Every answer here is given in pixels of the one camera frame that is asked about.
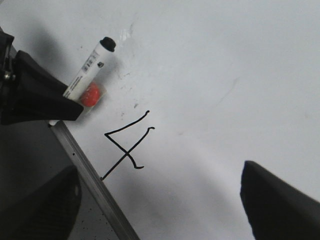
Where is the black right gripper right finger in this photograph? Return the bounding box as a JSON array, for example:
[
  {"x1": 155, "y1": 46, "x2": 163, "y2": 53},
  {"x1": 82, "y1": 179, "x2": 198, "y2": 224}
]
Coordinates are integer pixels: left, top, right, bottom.
[{"x1": 240, "y1": 160, "x2": 320, "y2": 240}]

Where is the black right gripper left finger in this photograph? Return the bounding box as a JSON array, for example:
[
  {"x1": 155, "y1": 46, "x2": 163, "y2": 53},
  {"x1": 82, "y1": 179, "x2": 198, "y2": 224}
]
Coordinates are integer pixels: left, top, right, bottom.
[{"x1": 0, "y1": 50, "x2": 84, "y2": 125}]

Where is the orange magnet taped to marker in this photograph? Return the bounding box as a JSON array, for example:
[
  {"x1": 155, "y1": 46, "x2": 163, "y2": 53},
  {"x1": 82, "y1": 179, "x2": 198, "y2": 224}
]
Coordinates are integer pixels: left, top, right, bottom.
[{"x1": 79, "y1": 81, "x2": 107, "y2": 115}]

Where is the white whiteboard marker pen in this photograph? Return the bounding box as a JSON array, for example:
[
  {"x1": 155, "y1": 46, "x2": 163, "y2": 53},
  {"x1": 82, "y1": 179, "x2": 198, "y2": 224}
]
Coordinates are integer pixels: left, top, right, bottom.
[{"x1": 63, "y1": 36, "x2": 116, "y2": 118}]

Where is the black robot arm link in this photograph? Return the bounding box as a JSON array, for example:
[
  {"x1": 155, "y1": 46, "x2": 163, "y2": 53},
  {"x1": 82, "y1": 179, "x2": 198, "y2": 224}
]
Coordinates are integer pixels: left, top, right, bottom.
[{"x1": 0, "y1": 166, "x2": 82, "y2": 240}]

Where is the white whiteboard with aluminium frame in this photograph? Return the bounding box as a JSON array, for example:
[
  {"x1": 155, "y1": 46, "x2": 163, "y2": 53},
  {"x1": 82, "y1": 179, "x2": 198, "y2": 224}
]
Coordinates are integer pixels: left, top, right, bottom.
[{"x1": 0, "y1": 0, "x2": 320, "y2": 240}]

